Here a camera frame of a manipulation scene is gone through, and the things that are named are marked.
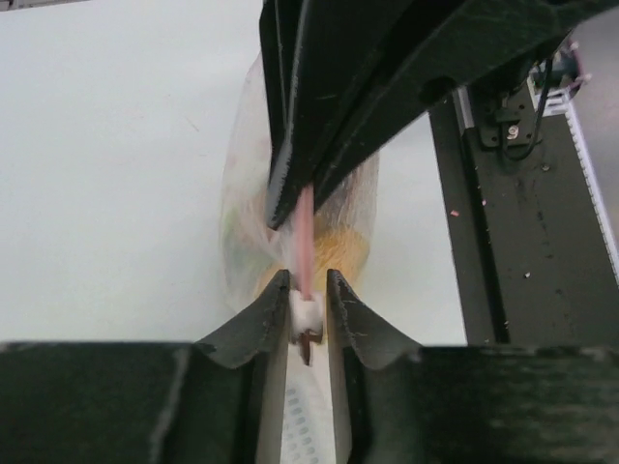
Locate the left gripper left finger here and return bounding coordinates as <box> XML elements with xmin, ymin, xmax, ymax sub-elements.
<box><xmin>1</xmin><ymin>271</ymin><xmax>290</xmax><ymax>463</ymax></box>

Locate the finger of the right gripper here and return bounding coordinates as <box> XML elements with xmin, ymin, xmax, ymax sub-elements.
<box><xmin>259</xmin><ymin>1</ymin><xmax>387</xmax><ymax>229</ymax></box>
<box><xmin>313</xmin><ymin>1</ymin><xmax>600</xmax><ymax>207</ymax></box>

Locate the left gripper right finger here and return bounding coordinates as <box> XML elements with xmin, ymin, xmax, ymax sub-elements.
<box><xmin>326</xmin><ymin>270</ymin><xmax>618</xmax><ymax>463</ymax></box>

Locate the clear zip top bag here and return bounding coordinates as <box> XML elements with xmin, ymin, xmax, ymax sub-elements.
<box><xmin>218</xmin><ymin>52</ymin><xmax>379</xmax><ymax>368</ymax></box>

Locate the white plastic basket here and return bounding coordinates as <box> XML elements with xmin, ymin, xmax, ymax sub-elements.
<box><xmin>280</xmin><ymin>343</ymin><xmax>336</xmax><ymax>464</ymax></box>

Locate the white slotted cable duct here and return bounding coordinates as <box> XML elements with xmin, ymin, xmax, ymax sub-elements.
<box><xmin>545</xmin><ymin>89</ymin><xmax>618</xmax><ymax>280</ymax></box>

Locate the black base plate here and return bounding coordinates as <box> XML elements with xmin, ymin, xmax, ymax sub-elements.
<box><xmin>429</xmin><ymin>58</ymin><xmax>618</xmax><ymax>346</ymax></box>

